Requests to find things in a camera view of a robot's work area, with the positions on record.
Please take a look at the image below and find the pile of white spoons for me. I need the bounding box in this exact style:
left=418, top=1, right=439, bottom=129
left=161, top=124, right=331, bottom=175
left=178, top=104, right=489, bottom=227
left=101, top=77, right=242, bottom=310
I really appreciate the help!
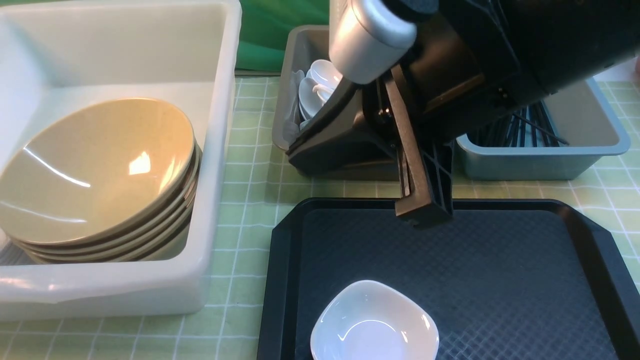
left=297, top=59, right=343, bottom=130

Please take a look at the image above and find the large white plastic tub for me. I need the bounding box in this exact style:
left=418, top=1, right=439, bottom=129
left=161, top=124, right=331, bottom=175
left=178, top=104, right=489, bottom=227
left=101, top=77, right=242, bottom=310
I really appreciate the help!
left=0, top=0, right=242, bottom=322

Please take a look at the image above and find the grey plastic spoon bin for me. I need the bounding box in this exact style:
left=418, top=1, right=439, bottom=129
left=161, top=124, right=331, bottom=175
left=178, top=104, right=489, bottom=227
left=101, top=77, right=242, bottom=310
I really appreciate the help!
left=272, top=25, right=401, bottom=181

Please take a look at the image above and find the green backdrop cloth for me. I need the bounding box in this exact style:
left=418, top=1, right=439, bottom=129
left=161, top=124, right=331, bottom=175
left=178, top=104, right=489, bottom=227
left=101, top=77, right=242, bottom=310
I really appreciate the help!
left=236, top=0, right=330, bottom=73

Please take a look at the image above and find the tan stacked bowl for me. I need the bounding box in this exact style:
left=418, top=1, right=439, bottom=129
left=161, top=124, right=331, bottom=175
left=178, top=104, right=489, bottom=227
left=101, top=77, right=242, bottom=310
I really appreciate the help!
left=12, top=162, right=200, bottom=259
left=20, top=199, right=195, bottom=264
left=14, top=187, right=196, bottom=264
left=4, top=145, right=202, bottom=256

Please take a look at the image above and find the bottom tan stacked bowl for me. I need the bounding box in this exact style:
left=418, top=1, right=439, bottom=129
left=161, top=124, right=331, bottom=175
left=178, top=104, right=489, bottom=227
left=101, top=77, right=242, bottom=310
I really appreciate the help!
left=20, top=199, right=195, bottom=264

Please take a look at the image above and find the black serving tray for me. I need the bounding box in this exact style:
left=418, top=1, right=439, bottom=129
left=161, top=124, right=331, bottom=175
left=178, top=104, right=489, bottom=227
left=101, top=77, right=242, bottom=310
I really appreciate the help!
left=257, top=197, right=640, bottom=360

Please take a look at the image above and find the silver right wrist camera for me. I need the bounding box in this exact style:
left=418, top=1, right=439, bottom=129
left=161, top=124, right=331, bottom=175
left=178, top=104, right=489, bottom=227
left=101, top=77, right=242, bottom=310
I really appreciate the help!
left=328, top=0, right=418, bottom=85

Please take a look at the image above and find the white sauce dish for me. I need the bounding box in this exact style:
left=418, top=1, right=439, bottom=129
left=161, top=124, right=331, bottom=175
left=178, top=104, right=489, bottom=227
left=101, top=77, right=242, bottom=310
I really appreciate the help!
left=310, top=280, right=440, bottom=360

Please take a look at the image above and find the green checked tablecloth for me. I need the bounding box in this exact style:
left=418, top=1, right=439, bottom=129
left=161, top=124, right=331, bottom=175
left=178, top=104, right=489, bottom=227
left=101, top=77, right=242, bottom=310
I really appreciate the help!
left=0, top=77, right=640, bottom=360

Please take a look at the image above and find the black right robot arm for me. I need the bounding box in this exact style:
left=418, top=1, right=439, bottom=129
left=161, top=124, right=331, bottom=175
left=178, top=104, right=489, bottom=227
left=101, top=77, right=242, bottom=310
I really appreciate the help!
left=286, top=0, right=639, bottom=228

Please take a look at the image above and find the blue plastic chopstick bin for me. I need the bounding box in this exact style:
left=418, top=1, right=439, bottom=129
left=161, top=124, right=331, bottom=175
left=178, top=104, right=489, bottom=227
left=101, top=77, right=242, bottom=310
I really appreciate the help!
left=455, top=79, right=631, bottom=182

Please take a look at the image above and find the top tan stacked bowl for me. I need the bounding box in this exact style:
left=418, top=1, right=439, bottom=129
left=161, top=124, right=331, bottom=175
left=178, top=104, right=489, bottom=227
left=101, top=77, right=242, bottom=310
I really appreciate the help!
left=4, top=145, right=202, bottom=256

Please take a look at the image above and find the bundle of black chopsticks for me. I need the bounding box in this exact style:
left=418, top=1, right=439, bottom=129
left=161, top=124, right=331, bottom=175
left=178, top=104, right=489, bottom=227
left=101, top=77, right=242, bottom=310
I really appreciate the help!
left=467, top=101, right=570, bottom=148

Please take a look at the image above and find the tan noodle bowl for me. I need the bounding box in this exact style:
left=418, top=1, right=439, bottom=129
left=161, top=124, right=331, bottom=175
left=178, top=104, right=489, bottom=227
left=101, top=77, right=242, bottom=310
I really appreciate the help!
left=0, top=98, right=195, bottom=245

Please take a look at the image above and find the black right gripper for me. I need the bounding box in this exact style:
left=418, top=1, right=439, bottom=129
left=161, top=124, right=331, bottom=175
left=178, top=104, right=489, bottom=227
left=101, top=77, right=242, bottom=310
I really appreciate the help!
left=286, top=0, right=548, bottom=229

